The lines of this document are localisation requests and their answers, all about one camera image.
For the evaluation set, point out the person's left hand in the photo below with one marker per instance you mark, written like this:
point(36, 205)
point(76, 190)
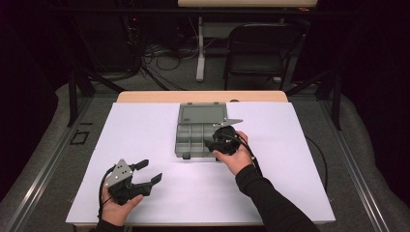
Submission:
point(116, 211)

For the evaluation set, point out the beige desk with white leg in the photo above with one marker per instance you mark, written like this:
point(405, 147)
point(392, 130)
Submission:
point(200, 48)

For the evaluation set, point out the person's right hand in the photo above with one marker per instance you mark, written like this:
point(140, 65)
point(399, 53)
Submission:
point(240, 159)

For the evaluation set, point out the black metal stand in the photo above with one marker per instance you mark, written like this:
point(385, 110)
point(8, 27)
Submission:
point(336, 103)
point(73, 96)

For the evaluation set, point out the wooden table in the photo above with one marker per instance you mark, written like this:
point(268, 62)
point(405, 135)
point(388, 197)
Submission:
point(199, 96)

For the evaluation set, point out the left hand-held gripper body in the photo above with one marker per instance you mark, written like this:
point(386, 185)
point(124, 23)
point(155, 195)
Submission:
point(120, 175)

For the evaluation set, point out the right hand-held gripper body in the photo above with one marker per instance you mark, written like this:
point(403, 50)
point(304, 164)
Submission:
point(227, 143)

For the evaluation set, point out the white board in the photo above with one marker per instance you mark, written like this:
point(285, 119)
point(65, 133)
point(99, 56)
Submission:
point(290, 161)

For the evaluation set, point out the aluminium floor rail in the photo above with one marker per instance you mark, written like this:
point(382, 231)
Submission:
point(48, 167)
point(355, 167)

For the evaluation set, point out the black horizontal bar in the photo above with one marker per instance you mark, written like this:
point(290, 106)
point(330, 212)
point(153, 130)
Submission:
point(129, 11)

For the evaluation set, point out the grey plastic organizer box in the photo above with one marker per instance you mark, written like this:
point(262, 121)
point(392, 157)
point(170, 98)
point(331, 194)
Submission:
point(193, 141)

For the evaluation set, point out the black folding chair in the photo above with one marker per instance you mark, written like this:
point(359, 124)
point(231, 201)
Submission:
point(257, 66)

